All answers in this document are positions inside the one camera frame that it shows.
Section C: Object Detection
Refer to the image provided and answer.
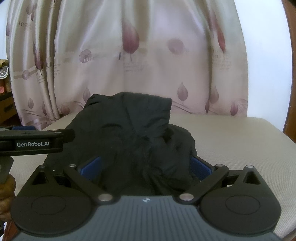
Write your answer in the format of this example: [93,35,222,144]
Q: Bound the black jacket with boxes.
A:
[44,92,198,196]

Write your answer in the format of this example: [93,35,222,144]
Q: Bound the person's left hand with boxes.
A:
[0,174,16,222]

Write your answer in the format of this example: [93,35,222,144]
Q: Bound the cluttered wooden shelf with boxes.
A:
[1,59,18,126]

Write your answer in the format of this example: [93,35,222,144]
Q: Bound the floral beige curtain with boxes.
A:
[6,1,248,129]

